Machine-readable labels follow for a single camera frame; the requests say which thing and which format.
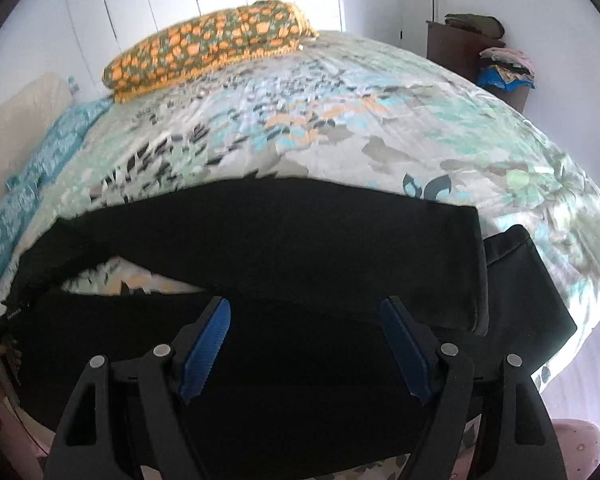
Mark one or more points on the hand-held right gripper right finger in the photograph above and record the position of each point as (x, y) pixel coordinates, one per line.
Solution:
(405, 345)

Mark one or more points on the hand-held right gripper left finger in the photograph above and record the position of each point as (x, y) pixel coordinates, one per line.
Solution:
(205, 345)

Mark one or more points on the black pants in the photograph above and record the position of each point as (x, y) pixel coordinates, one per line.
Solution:
(290, 250)

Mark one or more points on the teal patterned pillow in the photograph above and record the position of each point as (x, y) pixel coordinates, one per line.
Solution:
(45, 160)

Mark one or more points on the pink dotted cushion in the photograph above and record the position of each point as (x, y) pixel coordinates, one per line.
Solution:
(580, 447)

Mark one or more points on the floral leaf print bedsheet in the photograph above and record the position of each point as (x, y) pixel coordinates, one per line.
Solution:
(360, 110)

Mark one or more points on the cream headboard cushion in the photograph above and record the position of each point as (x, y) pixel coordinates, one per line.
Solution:
(20, 115)

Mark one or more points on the blue plastic bag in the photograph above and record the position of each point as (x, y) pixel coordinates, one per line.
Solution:
(495, 81)

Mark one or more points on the brown wooden cabinet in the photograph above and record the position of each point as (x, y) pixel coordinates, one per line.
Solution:
(460, 55)

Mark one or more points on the orange green patterned pillow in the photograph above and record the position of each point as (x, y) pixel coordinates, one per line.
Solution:
(205, 45)

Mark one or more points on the pile of pink clothes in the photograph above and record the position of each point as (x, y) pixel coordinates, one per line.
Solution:
(510, 62)

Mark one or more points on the olive green folded cloth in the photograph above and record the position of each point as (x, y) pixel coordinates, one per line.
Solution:
(475, 24)

